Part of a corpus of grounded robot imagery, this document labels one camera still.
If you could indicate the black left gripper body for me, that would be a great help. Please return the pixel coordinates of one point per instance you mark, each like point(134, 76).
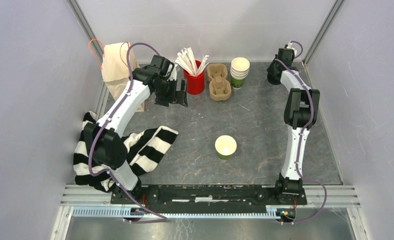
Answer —
point(167, 87)

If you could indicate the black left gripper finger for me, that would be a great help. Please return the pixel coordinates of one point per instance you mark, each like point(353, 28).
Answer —
point(181, 94)
point(162, 101)

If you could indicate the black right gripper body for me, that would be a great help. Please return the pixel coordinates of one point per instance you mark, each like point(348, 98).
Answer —
point(275, 63)

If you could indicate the green paper coffee cup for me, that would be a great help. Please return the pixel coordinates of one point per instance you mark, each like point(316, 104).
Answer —
point(225, 146)

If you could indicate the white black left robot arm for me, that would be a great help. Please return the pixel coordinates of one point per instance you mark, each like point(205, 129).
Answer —
point(105, 145)

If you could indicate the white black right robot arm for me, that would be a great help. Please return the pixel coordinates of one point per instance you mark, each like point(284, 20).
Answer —
point(300, 114)

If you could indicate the stack of black lids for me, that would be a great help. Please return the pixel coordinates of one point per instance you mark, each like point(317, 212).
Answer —
point(271, 80)

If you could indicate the red straw holder cup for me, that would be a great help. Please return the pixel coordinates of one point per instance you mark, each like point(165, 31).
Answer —
point(195, 84)

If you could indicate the stack of paper cups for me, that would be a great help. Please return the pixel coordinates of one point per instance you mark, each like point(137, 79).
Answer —
point(239, 70)

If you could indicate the white wrapped straws bundle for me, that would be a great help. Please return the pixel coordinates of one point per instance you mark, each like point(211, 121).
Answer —
point(186, 60)

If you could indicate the brown pulp cup carrier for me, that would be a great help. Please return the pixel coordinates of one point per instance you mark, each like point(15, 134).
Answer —
point(219, 87)

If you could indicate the beige paper gift bag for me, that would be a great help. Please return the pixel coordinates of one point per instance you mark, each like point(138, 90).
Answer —
point(115, 69)

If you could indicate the black white striped cloth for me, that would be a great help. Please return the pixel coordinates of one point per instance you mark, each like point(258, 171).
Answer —
point(145, 150)

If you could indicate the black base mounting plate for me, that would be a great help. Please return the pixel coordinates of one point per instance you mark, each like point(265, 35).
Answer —
point(214, 199)

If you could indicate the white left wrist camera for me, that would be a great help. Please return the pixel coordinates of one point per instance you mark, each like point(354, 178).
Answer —
point(172, 72)

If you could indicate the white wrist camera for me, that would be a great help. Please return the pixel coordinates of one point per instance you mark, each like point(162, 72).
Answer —
point(172, 72)
point(289, 45)

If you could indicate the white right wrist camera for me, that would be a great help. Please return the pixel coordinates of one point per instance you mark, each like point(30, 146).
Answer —
point(289, 45)

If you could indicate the white slotted cable duct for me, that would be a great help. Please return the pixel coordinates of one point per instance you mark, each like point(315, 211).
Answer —
point(129, 212)

